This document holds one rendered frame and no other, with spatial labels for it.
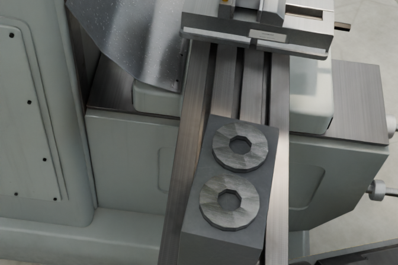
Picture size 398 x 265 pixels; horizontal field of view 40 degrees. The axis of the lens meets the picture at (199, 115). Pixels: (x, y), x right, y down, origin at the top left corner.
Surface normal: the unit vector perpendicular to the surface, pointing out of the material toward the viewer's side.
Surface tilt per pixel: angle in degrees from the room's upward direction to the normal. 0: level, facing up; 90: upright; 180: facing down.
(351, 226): 0
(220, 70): 0
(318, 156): 90
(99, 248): 68
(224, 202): 0
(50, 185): 88
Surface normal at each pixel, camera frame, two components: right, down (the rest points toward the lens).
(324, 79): 0.07, -0.59
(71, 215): -0.09, 0.67
